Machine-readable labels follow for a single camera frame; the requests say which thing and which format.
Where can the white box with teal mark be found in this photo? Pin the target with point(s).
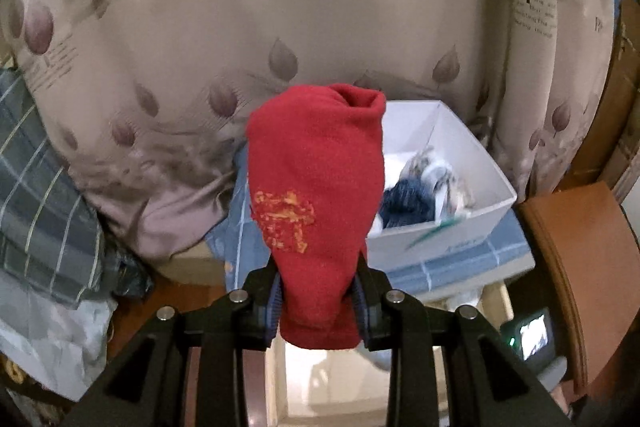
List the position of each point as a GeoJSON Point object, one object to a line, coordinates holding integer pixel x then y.
{"type": "Point", "coordinates": [400, 252]}

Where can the brown wooden furniture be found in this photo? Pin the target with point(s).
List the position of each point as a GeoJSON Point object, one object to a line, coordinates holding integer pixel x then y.
{"type": "Point", "coordinates": [575, 257]}

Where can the red embroidered sock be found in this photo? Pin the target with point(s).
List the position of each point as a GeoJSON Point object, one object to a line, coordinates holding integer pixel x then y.
{"type": "Point", "coordinates": [315, 167]}

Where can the grey plaid quilt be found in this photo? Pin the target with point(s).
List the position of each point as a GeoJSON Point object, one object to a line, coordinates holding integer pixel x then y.
{"type": "Point", "coordinates": [40, 207]}

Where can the white plastic bag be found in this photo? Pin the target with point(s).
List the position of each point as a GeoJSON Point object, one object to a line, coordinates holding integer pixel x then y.
{"type": "Point", "coordinates": [50, 337]}

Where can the grey floral underwear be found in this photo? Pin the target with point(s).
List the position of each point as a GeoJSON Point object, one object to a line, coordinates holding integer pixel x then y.
{"type": "Point", "coordinates": [445, 184]}

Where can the dark blue packet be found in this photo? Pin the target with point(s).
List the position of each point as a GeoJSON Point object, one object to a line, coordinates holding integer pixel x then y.
{"type": "Point", "coordinates": [127, 274]}

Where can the navy patterned underwear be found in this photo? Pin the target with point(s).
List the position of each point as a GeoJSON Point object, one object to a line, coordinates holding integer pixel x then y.
{"type": "Point", "coordinates": [405, 202]}

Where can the cardboard box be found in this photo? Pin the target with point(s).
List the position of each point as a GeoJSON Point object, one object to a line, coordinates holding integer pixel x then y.
{"type": "Point", "coordinates": [195, 264]}

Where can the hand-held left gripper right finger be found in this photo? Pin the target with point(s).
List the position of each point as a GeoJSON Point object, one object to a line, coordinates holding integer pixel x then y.
{"type": "Point", "coordinates": [361, 317]}

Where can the brown carton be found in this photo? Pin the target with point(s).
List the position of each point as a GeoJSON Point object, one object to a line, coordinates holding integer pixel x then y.
{"type": "Point", "coordinates": [625, 132]}

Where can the blue checked cloth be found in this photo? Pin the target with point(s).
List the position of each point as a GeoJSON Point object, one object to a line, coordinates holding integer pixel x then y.
{"type": "Point", "coordinates": [450, 274]}

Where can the leaf print bedsheet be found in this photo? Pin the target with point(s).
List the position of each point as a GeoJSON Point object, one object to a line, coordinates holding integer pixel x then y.
{"type": "Point", "coordinates": [150, 57]}

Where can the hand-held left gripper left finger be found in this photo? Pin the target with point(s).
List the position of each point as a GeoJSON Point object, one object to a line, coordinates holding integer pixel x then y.
{"type": "Point", "coordinates": [271, 312]}

